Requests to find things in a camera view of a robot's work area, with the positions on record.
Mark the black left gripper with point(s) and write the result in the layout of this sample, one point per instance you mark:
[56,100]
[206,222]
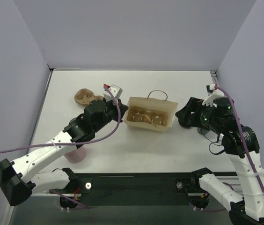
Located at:
[117,110]

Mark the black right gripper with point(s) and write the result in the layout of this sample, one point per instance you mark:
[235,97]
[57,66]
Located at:
[193,115]

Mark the tan carrier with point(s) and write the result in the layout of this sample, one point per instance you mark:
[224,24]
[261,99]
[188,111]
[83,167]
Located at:
[154,117]

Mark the beige paper bag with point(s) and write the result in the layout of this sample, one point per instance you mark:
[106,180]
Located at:
[152,103]

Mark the brown cardboard cup carrier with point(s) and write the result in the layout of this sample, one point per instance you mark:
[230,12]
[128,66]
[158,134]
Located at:
[84,96]

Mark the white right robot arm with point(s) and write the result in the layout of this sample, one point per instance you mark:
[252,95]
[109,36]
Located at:
[241,146]

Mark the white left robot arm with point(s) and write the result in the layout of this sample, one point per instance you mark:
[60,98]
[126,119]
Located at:
[22,177]

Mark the pink straw holder cup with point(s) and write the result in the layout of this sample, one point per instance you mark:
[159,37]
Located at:
[76,155]

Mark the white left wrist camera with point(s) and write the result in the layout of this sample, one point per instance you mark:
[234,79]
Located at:
[116,91]

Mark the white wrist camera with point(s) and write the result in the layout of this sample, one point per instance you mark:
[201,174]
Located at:
[116,91]
[213,93]

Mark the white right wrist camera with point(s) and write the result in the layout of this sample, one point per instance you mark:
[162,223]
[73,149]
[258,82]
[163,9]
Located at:
[213,93]

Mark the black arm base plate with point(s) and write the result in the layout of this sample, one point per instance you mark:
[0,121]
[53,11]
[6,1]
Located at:
[137,189]

